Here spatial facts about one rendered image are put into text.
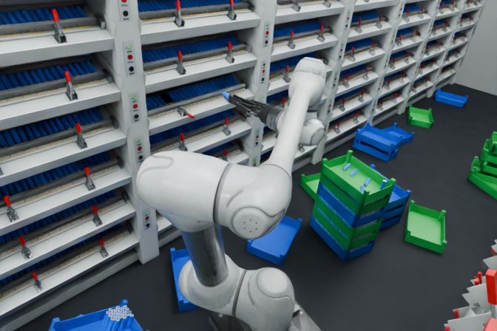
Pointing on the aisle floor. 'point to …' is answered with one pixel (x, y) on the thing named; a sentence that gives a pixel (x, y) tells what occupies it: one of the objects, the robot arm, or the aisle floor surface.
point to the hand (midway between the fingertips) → (237, 100)
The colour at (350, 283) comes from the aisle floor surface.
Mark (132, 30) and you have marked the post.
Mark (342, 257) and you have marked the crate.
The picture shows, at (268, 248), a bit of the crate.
